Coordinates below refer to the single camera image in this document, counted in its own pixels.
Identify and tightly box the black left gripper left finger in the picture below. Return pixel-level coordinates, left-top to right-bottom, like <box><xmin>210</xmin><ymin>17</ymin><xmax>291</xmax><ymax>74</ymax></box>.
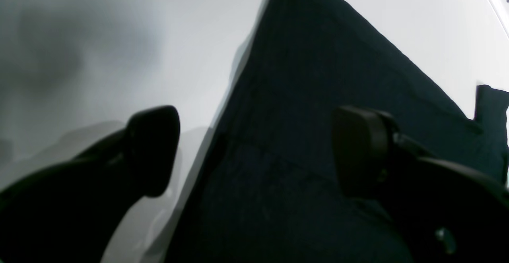
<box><xmin>0</xmin><ymin>105</ymin><xmax>180</xmax><ymax>263</ymax></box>

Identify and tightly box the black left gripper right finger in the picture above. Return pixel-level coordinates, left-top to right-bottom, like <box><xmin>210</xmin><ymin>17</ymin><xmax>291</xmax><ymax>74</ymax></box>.
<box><xmin>332</xmin><ymin>106</ymin><xmax>509</xmax><ymax>263</ymax></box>

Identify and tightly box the black T-shirt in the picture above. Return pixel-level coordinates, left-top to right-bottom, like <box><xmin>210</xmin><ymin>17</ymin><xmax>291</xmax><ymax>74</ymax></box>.
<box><xmin>164</xmin><ymin>0</ymin><xmax>508</xmax><ymax>263</ymax></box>

